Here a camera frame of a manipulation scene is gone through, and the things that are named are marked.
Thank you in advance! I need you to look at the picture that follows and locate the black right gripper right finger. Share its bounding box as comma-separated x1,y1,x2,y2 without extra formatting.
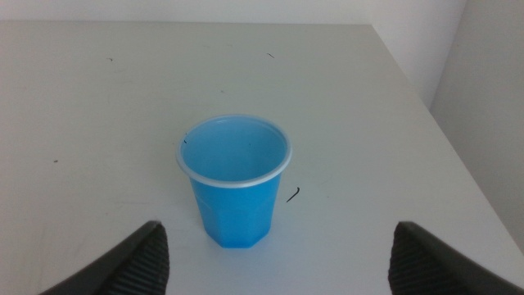
387,220,524,295

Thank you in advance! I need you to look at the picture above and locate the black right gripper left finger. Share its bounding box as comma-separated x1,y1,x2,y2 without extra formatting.
38,220,171,295

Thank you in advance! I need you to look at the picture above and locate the blue plastic cup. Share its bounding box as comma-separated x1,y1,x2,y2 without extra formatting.
175,113,293,250

